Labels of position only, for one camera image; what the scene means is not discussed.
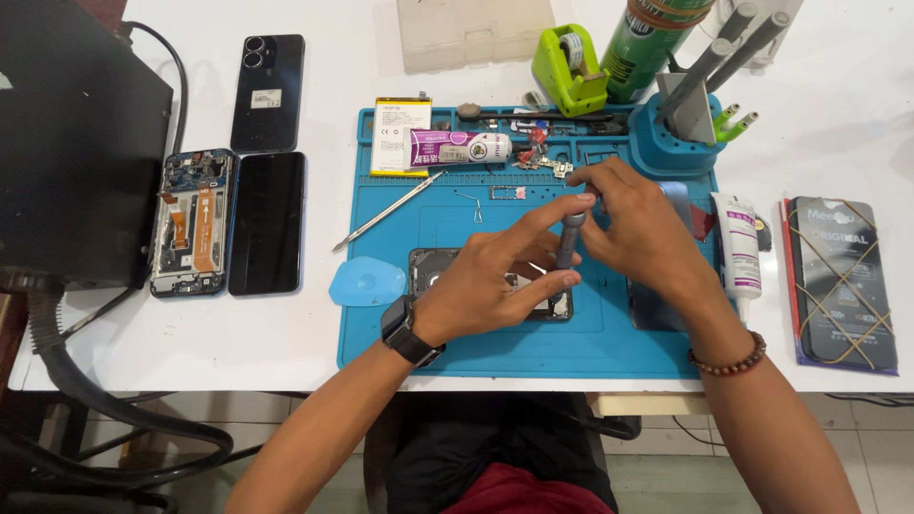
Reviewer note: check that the green spray can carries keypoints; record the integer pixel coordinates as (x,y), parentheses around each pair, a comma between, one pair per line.
(646,43)

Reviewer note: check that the blue round tool holder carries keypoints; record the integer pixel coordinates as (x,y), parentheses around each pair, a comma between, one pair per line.
(678,139)

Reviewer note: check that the person's right hand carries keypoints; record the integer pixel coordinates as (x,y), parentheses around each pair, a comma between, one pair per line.
(642,228)

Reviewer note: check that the sim card tray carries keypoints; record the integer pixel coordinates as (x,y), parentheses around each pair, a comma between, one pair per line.
(508,192)

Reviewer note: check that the translucent plastic storage box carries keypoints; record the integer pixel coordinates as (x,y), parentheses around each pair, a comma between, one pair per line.
(475,32)

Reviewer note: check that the black phone with dual camera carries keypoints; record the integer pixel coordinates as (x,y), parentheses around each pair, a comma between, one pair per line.
(268,93)

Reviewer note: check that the black smartwatch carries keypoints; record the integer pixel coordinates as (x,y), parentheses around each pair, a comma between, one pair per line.
(405,332)

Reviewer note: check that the black machine box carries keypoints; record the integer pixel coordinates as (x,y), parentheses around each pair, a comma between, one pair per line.
(78,143)

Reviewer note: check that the blue silicone repair mat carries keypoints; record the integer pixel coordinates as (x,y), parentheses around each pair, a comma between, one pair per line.
(514,342)

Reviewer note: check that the boxed phone screen with rubber bands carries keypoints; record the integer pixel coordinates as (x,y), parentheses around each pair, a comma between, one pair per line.
(842,282)

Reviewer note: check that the disassembled phone with orange flex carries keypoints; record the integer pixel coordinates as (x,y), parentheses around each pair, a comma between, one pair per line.
(193,221)

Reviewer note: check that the red plastic pick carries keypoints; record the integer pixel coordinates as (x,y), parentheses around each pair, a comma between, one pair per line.
(703,221)

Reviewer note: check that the black phone screen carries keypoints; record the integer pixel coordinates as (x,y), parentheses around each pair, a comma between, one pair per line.
(266,223)

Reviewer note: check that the metal spudger tool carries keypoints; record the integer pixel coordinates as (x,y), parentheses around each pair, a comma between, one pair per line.
(389,210)

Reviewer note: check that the white adhesive tube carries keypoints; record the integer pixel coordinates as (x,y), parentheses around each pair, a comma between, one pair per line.
(739,250)

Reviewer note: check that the person's lap in dark clothing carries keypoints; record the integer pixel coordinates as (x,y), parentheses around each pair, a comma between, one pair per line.
(500,464)

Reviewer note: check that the sim ejector pin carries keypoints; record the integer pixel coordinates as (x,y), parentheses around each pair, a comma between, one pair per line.
(471,203)

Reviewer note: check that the phone body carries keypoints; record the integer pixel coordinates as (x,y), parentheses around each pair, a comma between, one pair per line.
(435,268)

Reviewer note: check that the person's left hand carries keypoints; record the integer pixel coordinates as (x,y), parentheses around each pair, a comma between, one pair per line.
(475,285)

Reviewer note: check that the blue phone back cover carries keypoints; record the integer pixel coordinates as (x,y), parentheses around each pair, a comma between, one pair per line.
(653,314)

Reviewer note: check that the white phone battery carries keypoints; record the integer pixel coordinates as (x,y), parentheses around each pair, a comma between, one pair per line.
(400,135)

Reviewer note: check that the purple white glue tube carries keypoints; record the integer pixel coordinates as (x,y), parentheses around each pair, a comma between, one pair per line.
(457,148)

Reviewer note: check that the blue triangular opening pick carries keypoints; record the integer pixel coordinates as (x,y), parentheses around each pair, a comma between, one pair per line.
(366,283)

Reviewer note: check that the small circuit board parts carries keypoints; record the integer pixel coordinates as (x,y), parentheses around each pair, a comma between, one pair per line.
(546,161)

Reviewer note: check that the green tape dispenser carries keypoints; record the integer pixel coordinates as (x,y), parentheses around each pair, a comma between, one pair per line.
(570,71)

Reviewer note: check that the black brush tool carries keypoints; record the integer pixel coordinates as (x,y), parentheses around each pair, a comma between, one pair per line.
(528,114)

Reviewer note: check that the grey precision screwdriver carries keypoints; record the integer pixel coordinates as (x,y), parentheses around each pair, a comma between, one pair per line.
(568,246)

